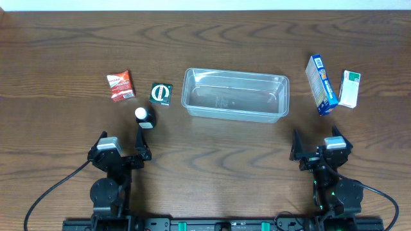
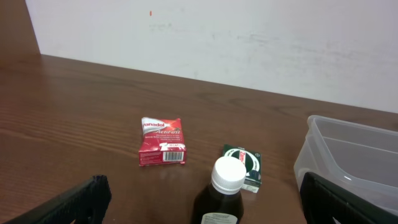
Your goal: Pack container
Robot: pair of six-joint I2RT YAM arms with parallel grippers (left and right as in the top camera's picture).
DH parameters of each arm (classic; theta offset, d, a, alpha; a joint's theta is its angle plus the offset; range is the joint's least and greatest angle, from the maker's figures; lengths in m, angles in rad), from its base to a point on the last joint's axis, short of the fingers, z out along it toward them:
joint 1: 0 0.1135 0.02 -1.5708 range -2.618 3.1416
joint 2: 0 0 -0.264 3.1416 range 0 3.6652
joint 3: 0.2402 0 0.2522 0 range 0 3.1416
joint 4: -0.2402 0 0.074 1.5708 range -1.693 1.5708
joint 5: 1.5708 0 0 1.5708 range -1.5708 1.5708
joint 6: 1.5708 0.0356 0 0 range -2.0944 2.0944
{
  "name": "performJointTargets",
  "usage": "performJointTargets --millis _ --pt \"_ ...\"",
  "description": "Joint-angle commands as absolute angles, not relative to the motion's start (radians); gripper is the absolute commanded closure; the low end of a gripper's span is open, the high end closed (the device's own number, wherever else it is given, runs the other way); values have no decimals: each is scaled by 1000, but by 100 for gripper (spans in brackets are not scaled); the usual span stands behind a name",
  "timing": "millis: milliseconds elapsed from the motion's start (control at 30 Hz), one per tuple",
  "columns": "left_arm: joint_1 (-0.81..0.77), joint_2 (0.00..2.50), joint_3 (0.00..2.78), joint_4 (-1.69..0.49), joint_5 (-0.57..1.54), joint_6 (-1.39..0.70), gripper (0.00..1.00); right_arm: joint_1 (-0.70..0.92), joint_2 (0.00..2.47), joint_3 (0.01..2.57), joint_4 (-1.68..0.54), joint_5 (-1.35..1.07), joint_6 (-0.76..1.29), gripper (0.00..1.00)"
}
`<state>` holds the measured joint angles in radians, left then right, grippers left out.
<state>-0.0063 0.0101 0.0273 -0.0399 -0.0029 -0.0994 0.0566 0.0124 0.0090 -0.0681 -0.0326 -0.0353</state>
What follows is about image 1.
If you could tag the blue fever patch box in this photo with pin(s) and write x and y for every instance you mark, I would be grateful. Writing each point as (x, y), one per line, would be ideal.
(321, 87)

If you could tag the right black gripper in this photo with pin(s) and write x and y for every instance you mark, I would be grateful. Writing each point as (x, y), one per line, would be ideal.
(315, 160)

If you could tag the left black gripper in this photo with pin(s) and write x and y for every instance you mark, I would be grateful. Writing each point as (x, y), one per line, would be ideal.
(125, 160)

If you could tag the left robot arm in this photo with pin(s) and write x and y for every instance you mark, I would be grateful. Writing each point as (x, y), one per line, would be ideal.
(111, 195)

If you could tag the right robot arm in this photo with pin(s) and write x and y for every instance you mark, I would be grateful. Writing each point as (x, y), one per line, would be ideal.
(332, 193)

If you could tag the clear plastic container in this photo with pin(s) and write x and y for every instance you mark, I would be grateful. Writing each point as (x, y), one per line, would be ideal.
(234, 95)

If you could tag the white green medicine box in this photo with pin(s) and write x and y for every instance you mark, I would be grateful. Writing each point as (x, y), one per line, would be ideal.
(349, 88)

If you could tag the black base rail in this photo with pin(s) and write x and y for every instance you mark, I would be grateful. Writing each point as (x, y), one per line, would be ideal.
(278, 223)

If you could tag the dark bottle white cap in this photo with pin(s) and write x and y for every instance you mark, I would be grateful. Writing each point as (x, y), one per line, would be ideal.
(145, 118)

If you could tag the red white medicine sachet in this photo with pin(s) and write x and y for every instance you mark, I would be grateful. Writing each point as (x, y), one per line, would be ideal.
(121, 86)

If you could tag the dark green round-logo box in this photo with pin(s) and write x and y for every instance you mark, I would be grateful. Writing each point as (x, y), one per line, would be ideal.
(161, 93)

